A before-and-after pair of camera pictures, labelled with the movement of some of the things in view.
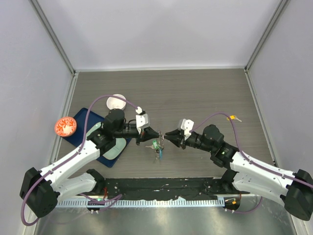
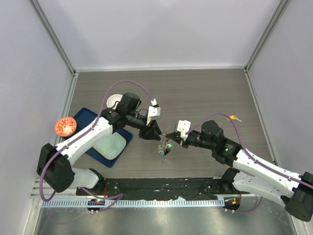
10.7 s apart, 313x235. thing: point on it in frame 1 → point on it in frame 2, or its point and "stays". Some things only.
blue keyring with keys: [158, 146] → [165, 148]
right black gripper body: [194, 140] stays
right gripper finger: [175, 136] stays
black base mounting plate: [175, 188] stays
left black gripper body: [127, 132] → [137, 121]
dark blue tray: [77, 138] stays
